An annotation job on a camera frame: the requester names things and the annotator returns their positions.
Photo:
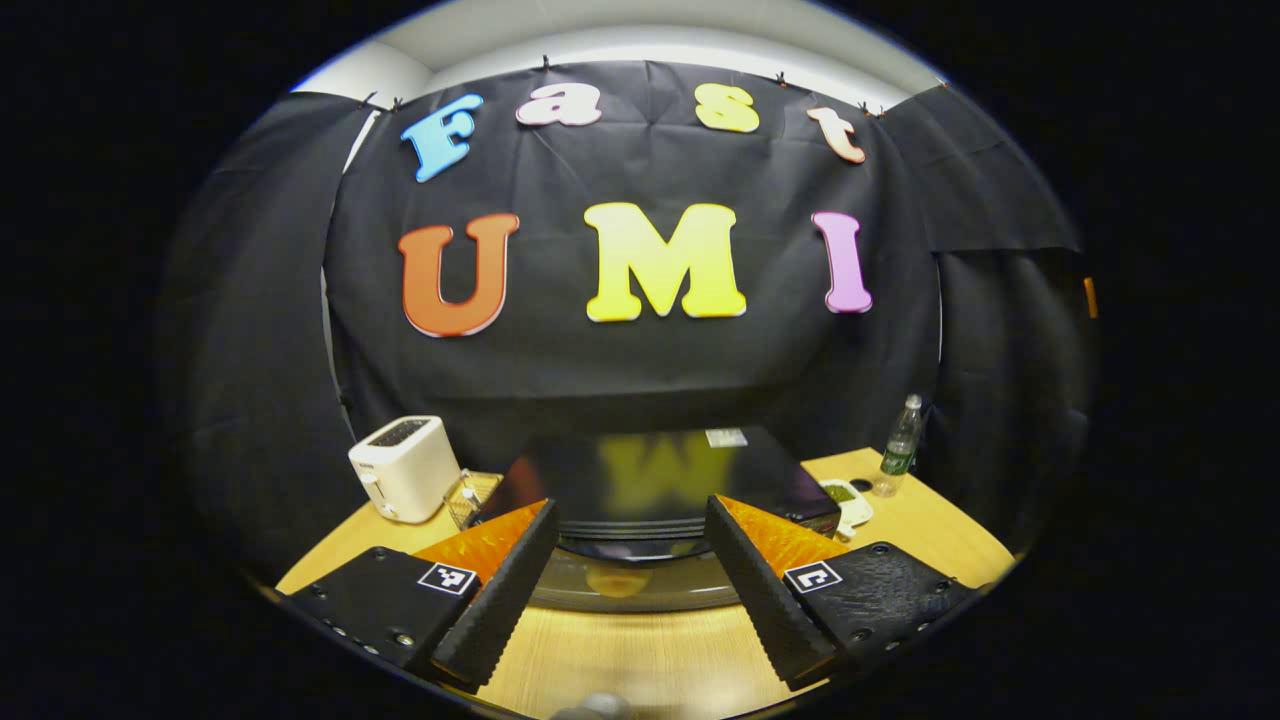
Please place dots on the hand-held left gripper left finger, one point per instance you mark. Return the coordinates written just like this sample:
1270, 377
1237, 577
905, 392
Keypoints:
505, 600

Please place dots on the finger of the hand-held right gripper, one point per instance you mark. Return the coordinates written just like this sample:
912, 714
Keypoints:
1090, 298

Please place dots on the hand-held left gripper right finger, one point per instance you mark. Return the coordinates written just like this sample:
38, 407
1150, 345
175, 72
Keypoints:
760, 600

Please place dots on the round bread roll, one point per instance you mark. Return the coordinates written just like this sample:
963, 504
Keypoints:
618, 580

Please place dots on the black electric oven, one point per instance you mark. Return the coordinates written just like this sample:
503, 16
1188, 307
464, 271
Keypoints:
640, 480

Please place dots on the clear glass container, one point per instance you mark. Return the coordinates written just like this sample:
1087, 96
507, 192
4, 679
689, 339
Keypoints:
468, 500

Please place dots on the white kitchen scale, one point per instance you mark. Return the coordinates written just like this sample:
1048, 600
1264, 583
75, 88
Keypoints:
848, 500

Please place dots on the white toaster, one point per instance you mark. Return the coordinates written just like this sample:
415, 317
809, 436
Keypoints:
405, 470

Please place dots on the clear plastic water bottle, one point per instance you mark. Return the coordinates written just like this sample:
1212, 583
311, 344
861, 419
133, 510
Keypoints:
900, 450

